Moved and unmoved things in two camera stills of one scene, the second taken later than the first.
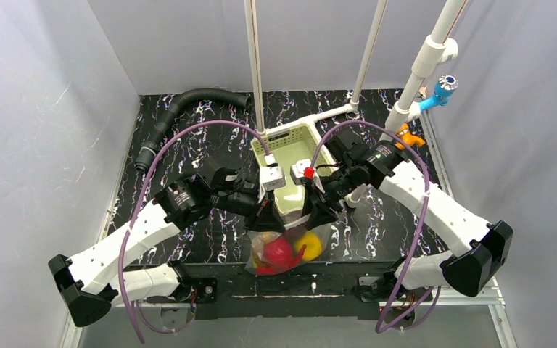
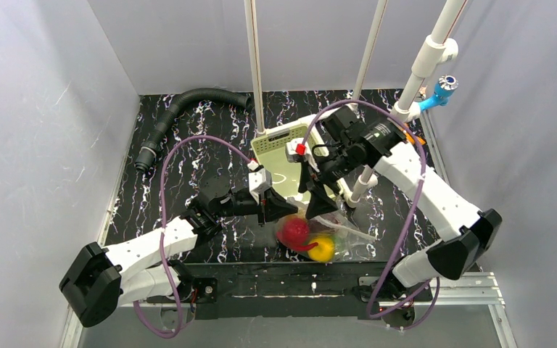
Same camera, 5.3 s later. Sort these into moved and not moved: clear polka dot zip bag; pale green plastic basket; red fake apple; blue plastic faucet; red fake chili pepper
Moved: red fake apple; red fake chili pepper; clear polka dot zip bag
Not moved: pale green plastic basket; blue plastic faucet
